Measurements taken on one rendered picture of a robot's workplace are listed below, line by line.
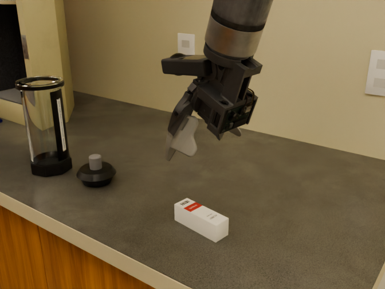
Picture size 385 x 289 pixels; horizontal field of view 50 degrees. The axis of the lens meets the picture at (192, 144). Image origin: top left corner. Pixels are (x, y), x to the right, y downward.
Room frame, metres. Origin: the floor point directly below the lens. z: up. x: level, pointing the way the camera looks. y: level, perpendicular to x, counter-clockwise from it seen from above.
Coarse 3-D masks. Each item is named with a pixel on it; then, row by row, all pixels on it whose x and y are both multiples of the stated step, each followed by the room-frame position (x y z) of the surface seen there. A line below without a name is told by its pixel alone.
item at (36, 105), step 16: (32, 80) 0.98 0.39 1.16; (48, 80) 0.99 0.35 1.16; (32, 96) 0.91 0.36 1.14; (48, 96) 0.92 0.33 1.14; (32, 112) 0.91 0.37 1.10; (48, 112) 0.91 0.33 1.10; (32, 128) 0.91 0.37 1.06; (48, 128) 0.91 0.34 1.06; (32, 144) 0.91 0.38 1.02; (48, 144) 0.91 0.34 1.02; (32, 160) 0.92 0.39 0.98; (48, 160) 0.91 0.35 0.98; (64, 160) 0.93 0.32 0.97
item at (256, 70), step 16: (208, 48) 0.58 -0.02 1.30; (224, 64) 0.56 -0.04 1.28; (240, 64) 0.56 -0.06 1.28; (256, 64) 0.57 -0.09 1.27; (208, 80) 0.61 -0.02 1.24; (224, 80) 0.59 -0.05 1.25; (240, 80) 0.55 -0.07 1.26; (192, 96) 0.61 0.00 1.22; (208, 96) 0.58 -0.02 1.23; (224, 96) 0.58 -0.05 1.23; (240, 96) 0.58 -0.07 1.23; (256, 96) 0.60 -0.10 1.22; (208, 112) 0.60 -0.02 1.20; (224, 112) 0.56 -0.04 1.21; (240, 112) 0.58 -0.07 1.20; (208, 128) 0.58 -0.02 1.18; (224, 128) 0.58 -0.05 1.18
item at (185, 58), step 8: (176, 56) 0.67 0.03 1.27; (184, 56) 0.67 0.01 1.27; (192, 56) 0.66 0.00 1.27; (200, 56) 0.65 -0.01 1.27; (168, 64) 0.66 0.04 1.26; (176, 64) 0.65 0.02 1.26; (184, 64) 0.63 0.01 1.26; (192, 64) 0.62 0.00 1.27; (200, 64) 0.60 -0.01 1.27; (208, 64) 0.60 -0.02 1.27; (168, 72) 0.67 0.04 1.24; (176, 72) 0.65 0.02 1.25; (184, 72) 0.63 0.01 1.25; (192, 72) 0.62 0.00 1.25; (200, 72) 0.60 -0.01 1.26; (208, 72) 0.60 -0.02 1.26
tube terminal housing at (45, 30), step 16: (16, 0) 1.25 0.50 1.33; (32, 0) 1.26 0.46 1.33; (48, 0) 1.31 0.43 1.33; (32, 16) 1.26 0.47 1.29; (48, 16) 1.30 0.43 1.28; (64, 16) 1.51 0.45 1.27; (32, 32) 1.25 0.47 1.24; (48, 32) 1.30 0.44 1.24; (64, 32) 1.46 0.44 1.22; (32, 48) 1.25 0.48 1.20; (48, 48) 1.29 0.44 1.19; (64, 48) 1.42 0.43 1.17; (32, 64) 1.24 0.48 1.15; (48, 64) 1.28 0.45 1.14; (64, 64) 1.38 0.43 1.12; (64, 80) 1.34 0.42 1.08; (64, 96) 1.32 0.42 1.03; (0, 112) 1.36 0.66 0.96; (16, 112) 1.31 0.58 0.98; (64, 112) 1.31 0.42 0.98
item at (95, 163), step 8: (96, 160) 0.87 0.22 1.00; (80, 168) 0.88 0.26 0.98; (88, 168) 0.88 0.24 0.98; (96, 168) 0.87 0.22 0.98; (104, 168) 0.88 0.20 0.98; (112, 168) 0.88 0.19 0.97; (80, 176) 0.85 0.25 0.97; (88, 176) 0.84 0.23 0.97; (96, 176) 0.84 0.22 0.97; (104, 176) 0.85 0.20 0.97; (112, 176) 0.86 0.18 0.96; (88, 184) 0.84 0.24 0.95; (96, 184) 0.84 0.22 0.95; (104, 184) 0.85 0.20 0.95
